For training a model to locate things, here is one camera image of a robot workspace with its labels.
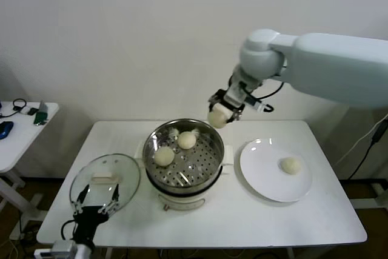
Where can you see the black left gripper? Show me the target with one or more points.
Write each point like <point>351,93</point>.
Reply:
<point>88,222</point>

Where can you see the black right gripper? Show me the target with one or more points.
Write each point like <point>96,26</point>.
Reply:
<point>234,96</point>

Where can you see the white steamed baozi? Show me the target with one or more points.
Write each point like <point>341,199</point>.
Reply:
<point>290,165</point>
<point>164,156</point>
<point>217,118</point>
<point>186,140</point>

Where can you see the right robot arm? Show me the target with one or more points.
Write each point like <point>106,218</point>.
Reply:
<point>327,65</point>

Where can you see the perforated steel steamer basket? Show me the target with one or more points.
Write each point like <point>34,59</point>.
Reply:
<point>200,162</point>

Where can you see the white round plate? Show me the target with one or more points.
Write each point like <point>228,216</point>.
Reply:
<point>260,168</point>

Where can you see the white electric cooker base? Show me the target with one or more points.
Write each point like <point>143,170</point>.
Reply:
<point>182,202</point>

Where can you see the white side table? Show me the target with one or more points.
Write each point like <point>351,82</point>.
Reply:
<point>18,150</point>

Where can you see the green tool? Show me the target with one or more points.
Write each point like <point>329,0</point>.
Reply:
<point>40,118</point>

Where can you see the grey upright card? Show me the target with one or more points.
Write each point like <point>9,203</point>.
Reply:
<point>43,107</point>

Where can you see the small white and black device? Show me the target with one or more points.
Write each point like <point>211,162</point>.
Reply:
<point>28,111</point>

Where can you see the blue computer mouse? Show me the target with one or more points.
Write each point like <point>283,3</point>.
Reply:
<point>5,129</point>

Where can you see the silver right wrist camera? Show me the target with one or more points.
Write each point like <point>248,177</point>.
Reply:
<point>259,105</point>

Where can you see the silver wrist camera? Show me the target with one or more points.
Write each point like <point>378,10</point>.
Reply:
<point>63,247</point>
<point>259,105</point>

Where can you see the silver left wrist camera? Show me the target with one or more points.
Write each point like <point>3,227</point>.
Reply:
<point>63,247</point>

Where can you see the white table frame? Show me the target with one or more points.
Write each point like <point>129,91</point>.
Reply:
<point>379,187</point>

